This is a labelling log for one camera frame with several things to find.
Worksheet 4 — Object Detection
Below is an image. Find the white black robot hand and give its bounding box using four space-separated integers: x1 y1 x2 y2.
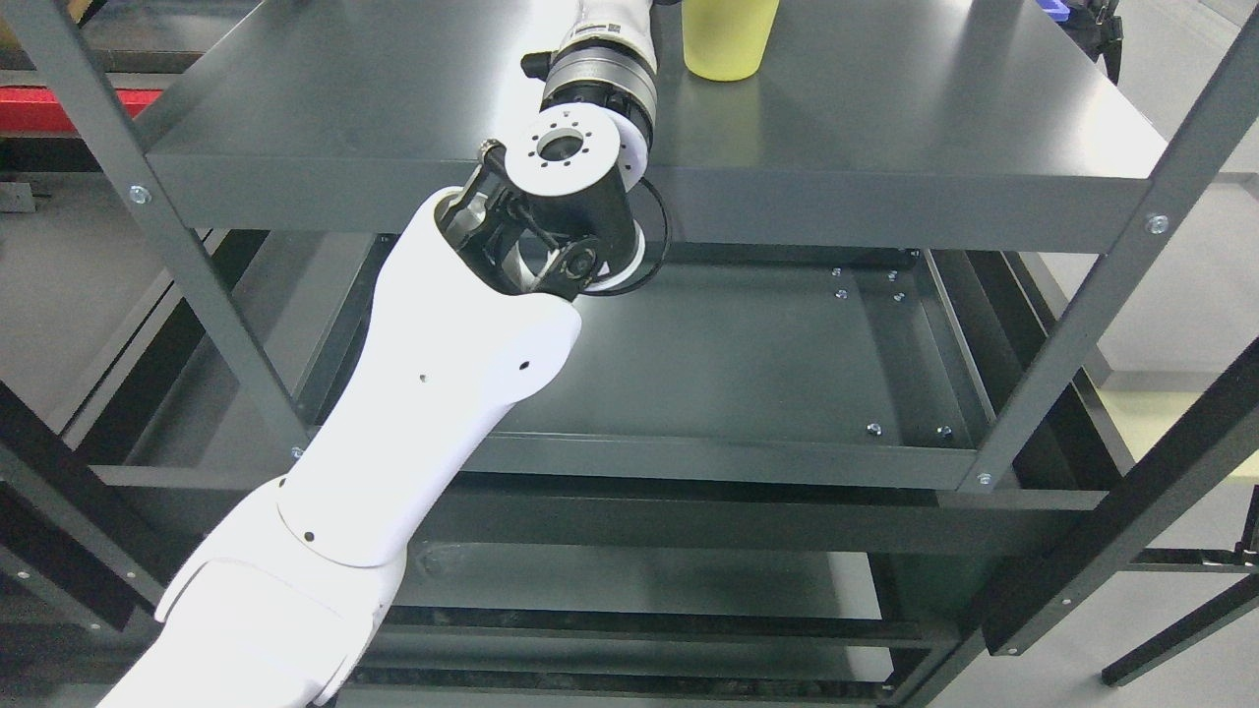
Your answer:
559 0 658 72

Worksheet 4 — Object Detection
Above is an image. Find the yellow plastic cup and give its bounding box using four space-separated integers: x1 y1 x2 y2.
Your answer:
681 1 781 82

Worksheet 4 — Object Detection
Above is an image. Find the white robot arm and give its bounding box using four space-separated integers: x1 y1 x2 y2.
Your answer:
102 20 657 707

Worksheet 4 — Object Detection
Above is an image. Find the dark grey metal shelf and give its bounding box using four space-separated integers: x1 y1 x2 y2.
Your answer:
98 1 1256 495

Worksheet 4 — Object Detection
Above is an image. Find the black metal shelf rack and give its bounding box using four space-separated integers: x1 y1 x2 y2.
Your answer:
3 256 1256 707

